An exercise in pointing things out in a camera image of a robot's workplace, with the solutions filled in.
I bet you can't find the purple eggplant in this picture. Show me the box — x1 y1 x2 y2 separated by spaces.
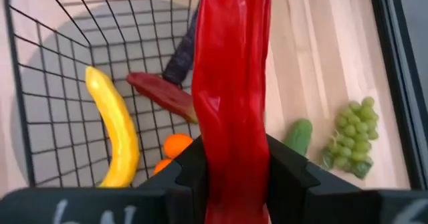
162 3 201 86

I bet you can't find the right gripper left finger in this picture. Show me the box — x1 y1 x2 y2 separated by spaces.
0 135 209 224

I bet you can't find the green cucumber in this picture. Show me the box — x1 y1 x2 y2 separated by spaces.
283 118 314 157

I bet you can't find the dark red pepper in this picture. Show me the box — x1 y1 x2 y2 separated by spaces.
126 72 199 124

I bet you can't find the black wire basket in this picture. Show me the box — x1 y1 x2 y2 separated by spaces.
3 0 205 189

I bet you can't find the yellow banana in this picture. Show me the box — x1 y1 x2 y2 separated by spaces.
84 66 141 189

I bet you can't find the grey round mat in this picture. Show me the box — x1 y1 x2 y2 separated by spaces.
9 0 201 188

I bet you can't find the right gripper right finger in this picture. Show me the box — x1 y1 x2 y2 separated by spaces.
266 134 428 224

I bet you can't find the green grapes bunch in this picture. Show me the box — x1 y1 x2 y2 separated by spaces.
320 96 381 180

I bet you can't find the bright red pepper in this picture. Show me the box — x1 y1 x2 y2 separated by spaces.
191 0 272 224

